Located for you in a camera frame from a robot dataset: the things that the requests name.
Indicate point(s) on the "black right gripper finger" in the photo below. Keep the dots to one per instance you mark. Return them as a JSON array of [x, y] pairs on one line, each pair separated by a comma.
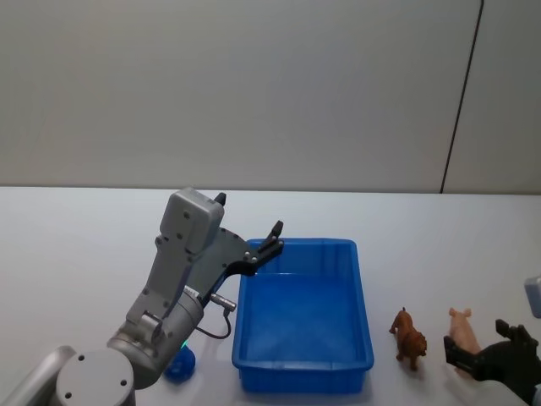
[[458, 355], [511, 335]]

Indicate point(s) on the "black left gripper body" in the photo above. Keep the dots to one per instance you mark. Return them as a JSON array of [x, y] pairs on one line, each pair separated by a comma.
[[220, 258]]

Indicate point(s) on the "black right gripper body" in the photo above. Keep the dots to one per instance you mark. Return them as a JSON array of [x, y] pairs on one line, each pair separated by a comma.
[[515, 368]]

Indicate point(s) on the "pink pig toy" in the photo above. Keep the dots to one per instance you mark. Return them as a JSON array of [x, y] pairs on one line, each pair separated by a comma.
[[462, 334]]

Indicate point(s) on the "brown lion toy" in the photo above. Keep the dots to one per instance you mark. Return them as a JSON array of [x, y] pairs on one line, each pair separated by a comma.
[[408, 338]]

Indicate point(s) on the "blue plastic toy animal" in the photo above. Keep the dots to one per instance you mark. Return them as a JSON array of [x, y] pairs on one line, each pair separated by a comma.
[[181, 368]]

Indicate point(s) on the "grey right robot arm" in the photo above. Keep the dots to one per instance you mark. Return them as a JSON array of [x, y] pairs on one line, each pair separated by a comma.
[[533, 296]]

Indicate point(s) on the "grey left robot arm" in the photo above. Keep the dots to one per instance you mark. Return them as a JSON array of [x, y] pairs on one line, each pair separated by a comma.
[[169, 270]]

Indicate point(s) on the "blue plastic bin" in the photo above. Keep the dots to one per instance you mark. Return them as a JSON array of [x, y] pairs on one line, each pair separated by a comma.
[[300, 313]]

